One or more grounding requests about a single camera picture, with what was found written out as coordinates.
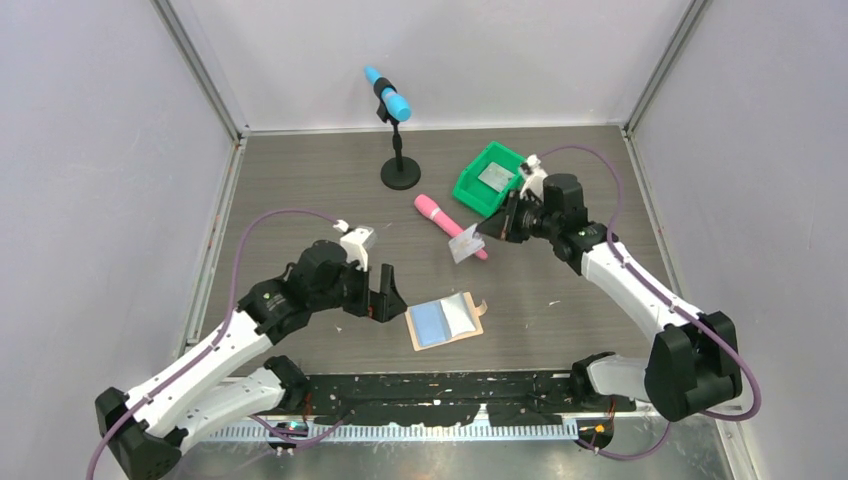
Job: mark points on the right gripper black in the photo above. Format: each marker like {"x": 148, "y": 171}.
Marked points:
{"x": 503, "y": 226}

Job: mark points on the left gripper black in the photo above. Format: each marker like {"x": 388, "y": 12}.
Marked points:
{"x": 381, "y": 305}

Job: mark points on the beige card holder wallet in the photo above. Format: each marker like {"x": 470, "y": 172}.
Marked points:
{"x": 445, "y": 320}

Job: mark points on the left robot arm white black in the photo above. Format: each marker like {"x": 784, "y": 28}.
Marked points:
{"x": 149, "y": 428}

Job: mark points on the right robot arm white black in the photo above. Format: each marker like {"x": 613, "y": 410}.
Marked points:
{"x": 692, "y": 365}

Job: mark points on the green plastic bin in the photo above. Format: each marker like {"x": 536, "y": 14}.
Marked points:
{"x": 471, "y": 192}

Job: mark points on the pink toy microphone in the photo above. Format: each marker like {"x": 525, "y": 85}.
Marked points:
{"x": 428, "y": 208}

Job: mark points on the black microphone stand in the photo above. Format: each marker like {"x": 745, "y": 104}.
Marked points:
{"x": 399, "y": 172}

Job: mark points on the blue toy microphone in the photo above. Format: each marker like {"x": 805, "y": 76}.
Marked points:
{"x": 392, "y": 105}

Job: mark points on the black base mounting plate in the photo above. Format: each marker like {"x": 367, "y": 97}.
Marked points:
{"x": 509, "y": 398}

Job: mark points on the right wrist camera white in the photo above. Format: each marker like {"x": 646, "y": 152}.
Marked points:
{"x": 533, "y": 175}

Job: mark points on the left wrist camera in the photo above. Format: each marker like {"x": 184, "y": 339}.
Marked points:
{"x": 356, "y": 242}

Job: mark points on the aluminium front rail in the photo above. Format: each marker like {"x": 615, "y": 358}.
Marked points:
{"x": 477, "y": 430}

